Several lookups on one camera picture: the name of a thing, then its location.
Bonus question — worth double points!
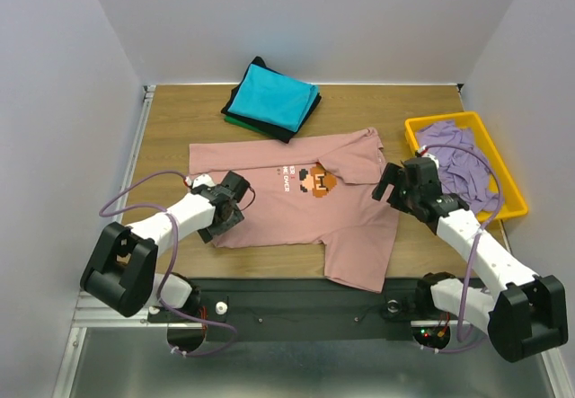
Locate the left aluminium rail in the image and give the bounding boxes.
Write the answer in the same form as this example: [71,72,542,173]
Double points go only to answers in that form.
[98,84,156,222]

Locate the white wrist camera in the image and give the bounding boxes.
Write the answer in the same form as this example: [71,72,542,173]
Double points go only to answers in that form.
[415,146,440,168]
[183,173,216,191]

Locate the folded cyan t shirt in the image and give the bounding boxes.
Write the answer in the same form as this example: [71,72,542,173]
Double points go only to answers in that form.
[228,63,320,132]

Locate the yellow plastic tray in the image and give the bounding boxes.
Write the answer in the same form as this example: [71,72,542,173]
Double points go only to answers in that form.
[405,111,528,223]

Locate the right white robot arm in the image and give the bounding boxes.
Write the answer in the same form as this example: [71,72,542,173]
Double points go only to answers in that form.
[372,156,569,362]

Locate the folded black t shirt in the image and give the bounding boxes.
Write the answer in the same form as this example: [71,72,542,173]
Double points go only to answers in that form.
[221,57,322,144]

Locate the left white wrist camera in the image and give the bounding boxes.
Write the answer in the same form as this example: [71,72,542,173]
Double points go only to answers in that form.
[183,173,216,191]

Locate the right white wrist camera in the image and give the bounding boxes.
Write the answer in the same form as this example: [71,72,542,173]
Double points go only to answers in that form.
[415,146,440,168]

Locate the purple t shirt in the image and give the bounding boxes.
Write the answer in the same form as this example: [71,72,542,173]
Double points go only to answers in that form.
[416,119,502,215]

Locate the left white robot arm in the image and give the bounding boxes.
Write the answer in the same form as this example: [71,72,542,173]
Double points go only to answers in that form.
[80,172,251,321]

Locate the pink t shirt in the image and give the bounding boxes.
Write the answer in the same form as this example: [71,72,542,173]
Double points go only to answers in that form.
[189,128,399,293]

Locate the folded green t shirt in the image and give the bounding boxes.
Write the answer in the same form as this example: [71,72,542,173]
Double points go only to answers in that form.
[224,115,265,135]

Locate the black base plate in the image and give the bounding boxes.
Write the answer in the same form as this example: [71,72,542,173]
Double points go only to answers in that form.
[147,276,455,345]

